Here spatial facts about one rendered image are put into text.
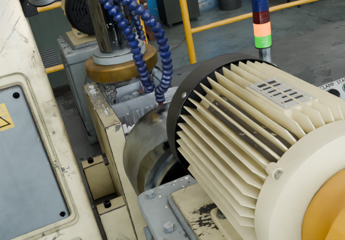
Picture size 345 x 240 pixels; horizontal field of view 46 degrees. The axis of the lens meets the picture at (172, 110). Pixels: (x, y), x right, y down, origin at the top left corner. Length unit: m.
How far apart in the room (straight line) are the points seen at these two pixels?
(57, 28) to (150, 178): 3.48
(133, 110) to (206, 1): 5.60
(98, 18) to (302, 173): 0.69
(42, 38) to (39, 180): 3.35
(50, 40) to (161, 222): 3.69
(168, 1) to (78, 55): 4.45
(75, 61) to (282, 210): 1.17
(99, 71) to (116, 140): 0.16
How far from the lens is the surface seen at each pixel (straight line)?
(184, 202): 0.59
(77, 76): 1.46
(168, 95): 1.07
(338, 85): 1.10
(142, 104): 1.01
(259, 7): 1.48
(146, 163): 0.79
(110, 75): 0.94
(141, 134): 0.85
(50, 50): 4.21
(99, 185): 1.26
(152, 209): 0.61
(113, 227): 1.06
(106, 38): 0.96
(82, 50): 1.45
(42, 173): 0.89
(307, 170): 0.35
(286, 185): 0.35
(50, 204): 0.93
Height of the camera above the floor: 1.55
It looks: 26 degrees down
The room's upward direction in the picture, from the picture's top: 12 degrees counter-clockwise
